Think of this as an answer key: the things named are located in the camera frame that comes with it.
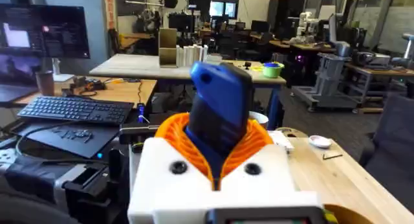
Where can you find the brown bucket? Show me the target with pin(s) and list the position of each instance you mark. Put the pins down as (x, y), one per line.
(343, 216)

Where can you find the white cup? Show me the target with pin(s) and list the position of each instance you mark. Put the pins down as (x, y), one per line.
(260, 118)

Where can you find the black desk mat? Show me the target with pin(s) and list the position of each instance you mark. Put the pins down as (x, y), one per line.
(71, 140)

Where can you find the row of white blocks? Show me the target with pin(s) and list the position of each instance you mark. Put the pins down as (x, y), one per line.
(191, 55)

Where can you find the grey metal cart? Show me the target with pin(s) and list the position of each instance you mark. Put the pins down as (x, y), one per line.
(326, 85)

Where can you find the black hub box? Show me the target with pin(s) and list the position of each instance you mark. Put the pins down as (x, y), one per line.
(136, 133)

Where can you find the dark chair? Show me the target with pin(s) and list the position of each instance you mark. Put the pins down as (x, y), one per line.
(391, 146)

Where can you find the small white dish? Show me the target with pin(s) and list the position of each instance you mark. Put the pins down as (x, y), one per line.
(320, 141)

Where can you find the green bowl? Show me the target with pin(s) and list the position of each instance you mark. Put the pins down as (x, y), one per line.
(272, 70)

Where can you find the black keyboard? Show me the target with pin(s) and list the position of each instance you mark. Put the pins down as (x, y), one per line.
(77, 109)

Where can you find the wooden desk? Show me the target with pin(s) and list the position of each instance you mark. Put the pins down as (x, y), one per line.
(126, 88)

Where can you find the white work table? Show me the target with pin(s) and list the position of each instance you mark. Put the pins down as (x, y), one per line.
(136, 67)

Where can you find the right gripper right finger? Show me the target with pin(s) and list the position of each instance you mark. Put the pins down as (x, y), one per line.
(258, 172)

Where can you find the cardboard box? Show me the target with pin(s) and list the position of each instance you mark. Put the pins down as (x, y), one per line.
(167, 47)

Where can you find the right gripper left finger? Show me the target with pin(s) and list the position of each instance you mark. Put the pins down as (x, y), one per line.
(171, 172)

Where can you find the computer monitor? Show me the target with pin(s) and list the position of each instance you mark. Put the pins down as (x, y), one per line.
(42, 31)

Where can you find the open laptop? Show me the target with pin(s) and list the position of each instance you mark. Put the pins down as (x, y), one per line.
(16, 78)

